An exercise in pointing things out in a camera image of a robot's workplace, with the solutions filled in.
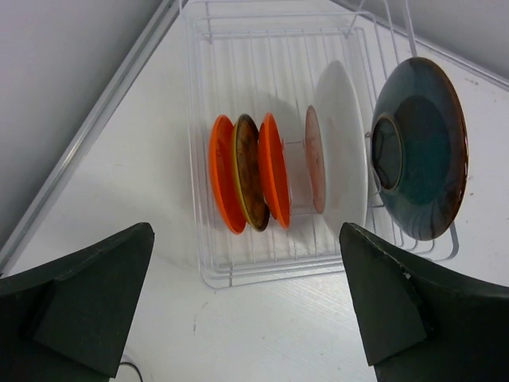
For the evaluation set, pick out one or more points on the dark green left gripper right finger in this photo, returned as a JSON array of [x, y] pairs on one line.
[[420, 321]]

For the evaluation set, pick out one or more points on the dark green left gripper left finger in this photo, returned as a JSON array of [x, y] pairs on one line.
[[69, 319]]

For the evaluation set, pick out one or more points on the small pink plate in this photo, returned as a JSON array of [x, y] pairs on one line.
[[315, 158]]

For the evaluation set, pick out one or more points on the orange plate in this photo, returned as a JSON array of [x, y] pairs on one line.
[[221, 176], [272, 167]]

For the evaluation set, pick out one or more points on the large white plate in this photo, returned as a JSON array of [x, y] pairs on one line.
[[342, 145]]

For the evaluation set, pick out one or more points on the brown yellow patterned plate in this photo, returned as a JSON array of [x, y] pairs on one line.
[[247, 180]]

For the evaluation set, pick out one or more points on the white wire dish rack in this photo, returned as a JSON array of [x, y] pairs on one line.
[[254, 57]]

